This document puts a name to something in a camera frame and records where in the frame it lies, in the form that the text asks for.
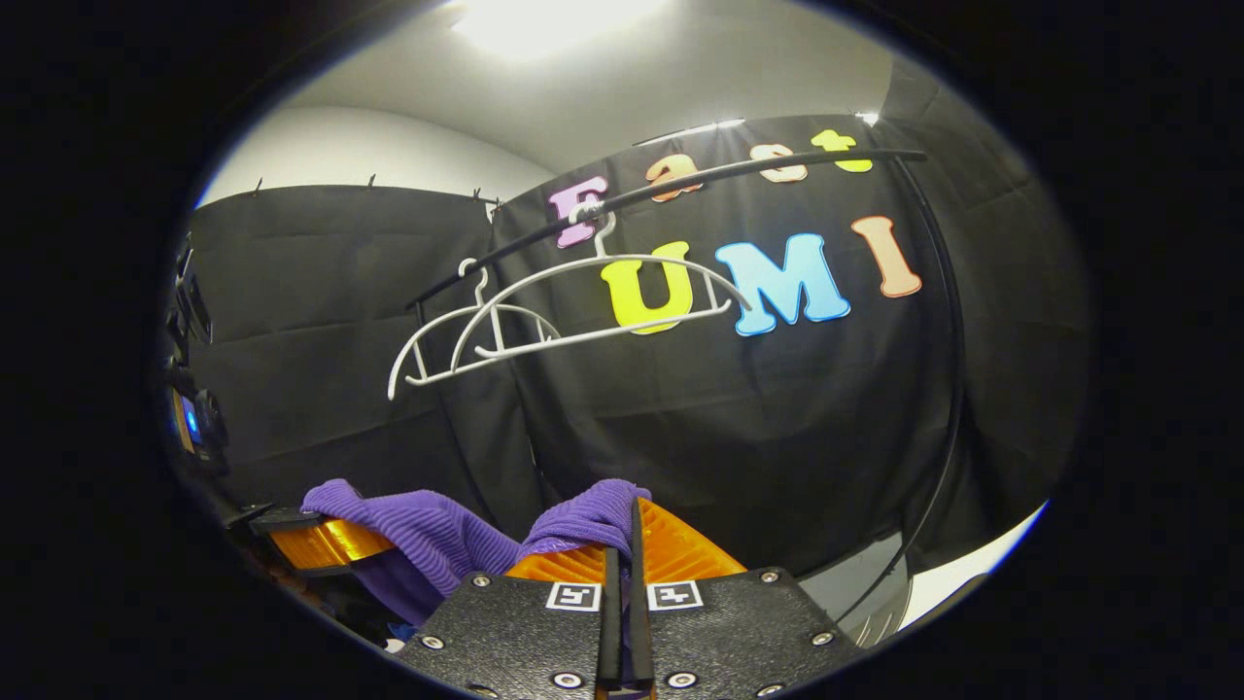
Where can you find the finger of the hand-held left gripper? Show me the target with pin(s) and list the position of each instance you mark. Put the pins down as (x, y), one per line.
(330, 542)

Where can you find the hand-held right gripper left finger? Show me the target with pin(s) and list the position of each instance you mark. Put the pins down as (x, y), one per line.
(515, 632)

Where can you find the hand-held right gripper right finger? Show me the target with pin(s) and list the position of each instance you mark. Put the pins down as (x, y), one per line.
(739, 632)

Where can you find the black metal clothes rack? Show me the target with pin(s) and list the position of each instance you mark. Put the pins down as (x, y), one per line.
(719, 173)

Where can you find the white plastic clothes hanger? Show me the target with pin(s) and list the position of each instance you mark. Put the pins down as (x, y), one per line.
(603, 259)
(432, 323)

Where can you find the large ceiling light panel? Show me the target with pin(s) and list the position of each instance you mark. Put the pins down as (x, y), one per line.
(544, 24)

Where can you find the purple ribbed knit cardigan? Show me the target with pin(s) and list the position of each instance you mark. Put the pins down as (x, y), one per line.
(437, 535)

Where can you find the black backdrop cloth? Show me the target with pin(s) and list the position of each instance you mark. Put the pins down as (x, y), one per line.
(777, 437)

